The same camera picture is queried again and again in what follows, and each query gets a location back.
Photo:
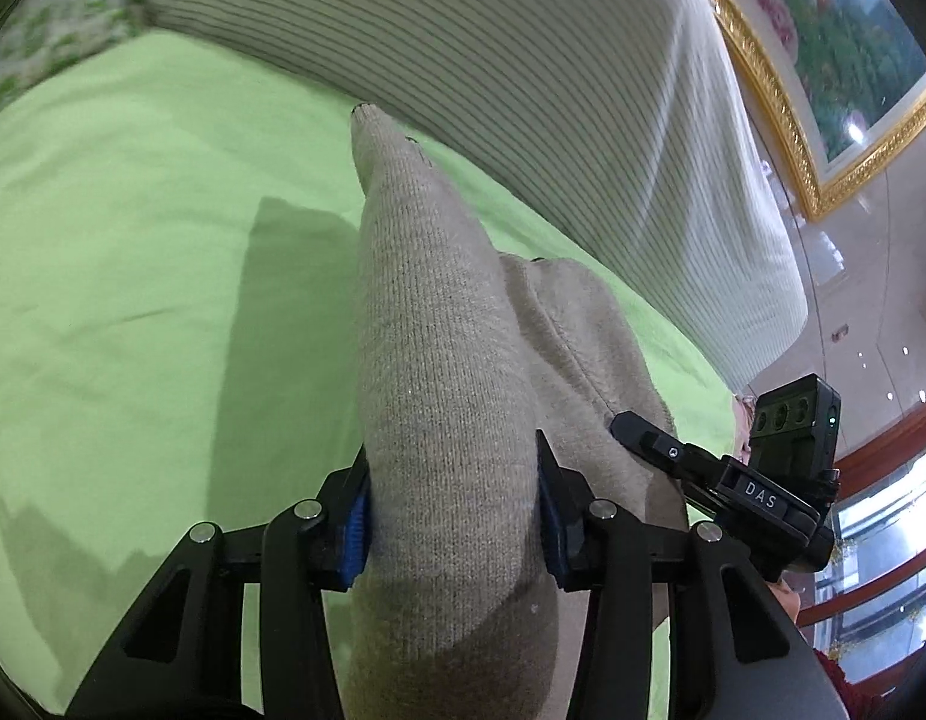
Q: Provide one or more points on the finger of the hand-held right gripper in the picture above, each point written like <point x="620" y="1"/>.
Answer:
<point x="658" y="446"/>

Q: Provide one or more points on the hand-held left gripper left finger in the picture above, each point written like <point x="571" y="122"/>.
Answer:
<point x="355" y="532"/>

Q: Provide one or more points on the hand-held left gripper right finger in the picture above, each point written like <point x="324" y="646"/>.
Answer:
<point x="550" y="540"/>

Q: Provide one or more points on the beige patterned knit sweater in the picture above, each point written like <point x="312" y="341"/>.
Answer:
<point x="440" y="390"/>

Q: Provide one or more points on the person's right hand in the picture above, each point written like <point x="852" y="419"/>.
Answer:
<point x="789" y="600"/>

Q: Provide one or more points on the pink cloth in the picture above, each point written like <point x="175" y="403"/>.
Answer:
<point x="744" y="420"/>

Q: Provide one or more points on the wooden framed window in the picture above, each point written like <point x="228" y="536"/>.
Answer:
<point x="890" y="540"/>

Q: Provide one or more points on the green bed sheet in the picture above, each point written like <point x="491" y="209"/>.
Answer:
<point x="147" y="277"/>

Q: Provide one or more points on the large striped white pillow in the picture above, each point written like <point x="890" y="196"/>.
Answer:
<point x="508" y="90"/>

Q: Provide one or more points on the gold framed flower painting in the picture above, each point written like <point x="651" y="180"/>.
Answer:
<point x="830" y="45"/>

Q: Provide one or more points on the green checkered small pillow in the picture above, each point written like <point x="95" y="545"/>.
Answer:
<point x="50" y="22"/>

